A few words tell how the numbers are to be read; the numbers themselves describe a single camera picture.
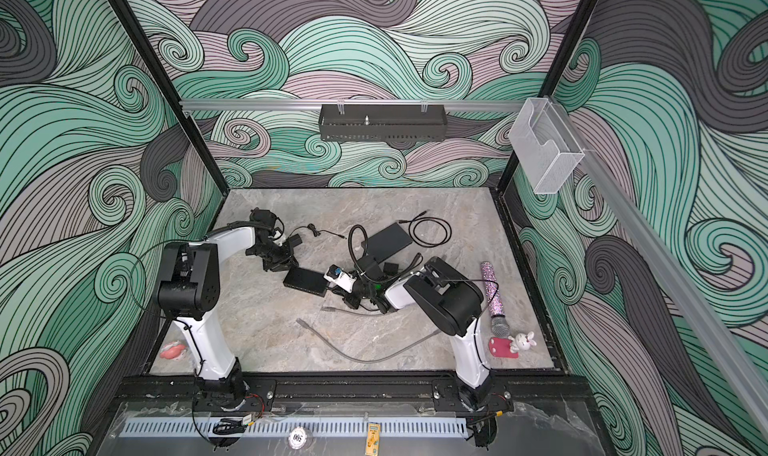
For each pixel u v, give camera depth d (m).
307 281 0.93
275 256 0.86
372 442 0.66
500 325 0.80
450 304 0.51
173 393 0.74
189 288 0.52
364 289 0.81
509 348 0.79
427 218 1.12
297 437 0.63
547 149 0.77
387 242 1.04
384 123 0.97
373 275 0.76
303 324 0.86
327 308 0.88
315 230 1.07
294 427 0.70
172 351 0.76
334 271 0.81
